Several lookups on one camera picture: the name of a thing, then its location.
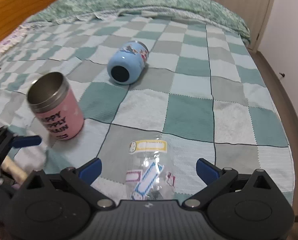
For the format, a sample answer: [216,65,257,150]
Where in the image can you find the pink steel cup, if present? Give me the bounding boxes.
[27,72,84,140]

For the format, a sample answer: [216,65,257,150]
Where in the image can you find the clear plastic sticker cup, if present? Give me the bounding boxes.
[125,138,176,200]

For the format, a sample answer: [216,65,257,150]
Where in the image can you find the light blue cup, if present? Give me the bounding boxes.
[107,41,149,85]

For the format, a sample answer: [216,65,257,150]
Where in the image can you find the checkered green bed sheet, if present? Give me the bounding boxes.
[0,15,295,201]

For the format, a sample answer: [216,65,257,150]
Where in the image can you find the purple frilled pillow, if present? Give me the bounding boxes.
[0,23,31,57]

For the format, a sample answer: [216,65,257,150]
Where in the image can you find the green floral duvet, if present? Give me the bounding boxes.
[26,0,251,44]

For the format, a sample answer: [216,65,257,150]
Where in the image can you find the light wooden door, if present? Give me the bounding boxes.
[213,0,274,51]

